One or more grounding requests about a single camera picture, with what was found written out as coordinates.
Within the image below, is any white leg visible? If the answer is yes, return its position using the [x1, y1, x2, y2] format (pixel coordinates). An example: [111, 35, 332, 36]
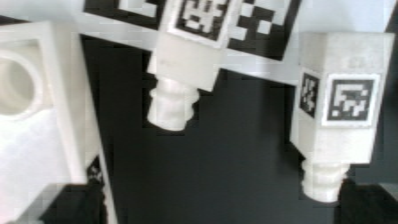
[289, 32, 394, 203]
[145, 0, 243, 132]

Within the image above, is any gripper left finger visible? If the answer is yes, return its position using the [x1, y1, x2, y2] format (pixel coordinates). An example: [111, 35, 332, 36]
[12, 156, 109, 224]

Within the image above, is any tag marker sheet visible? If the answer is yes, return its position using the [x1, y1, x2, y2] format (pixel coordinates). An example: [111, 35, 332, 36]
[0, 0, 398, 85]

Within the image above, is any white square table top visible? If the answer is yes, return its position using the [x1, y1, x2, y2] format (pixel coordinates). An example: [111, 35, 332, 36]
[0, 21, 117, 224]

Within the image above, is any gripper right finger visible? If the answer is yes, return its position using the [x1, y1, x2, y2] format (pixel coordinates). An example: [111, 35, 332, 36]
[335, 179, 398, 224]

